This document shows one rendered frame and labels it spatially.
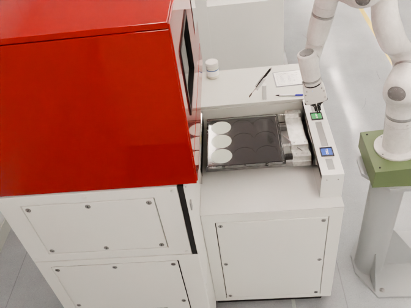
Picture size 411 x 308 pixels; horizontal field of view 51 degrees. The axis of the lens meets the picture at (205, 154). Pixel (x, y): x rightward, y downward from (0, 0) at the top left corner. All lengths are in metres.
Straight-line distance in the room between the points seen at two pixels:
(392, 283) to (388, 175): 0.90
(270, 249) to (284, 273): 0.23
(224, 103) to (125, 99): 1.07
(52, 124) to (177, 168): 0.42
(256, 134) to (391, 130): 0.62
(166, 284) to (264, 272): 0.55
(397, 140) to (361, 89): 2.13
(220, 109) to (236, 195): 0.52
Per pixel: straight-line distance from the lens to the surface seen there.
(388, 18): 1.77
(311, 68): 1.97
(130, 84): 1.26
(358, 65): 4.46
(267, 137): 2.15
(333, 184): 1.93
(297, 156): 2.04
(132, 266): 1.92
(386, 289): 2.72
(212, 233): 2.03
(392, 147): 2.05
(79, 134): 1.41
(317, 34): 1.87
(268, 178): 2.06
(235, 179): 2.06
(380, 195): 2.24
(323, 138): 2.07
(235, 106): 2.28
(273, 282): 2.39
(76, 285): 2.11
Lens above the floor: 2.29
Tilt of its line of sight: 42 degrees down
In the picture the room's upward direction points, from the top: 9 degrees counter-clockwise
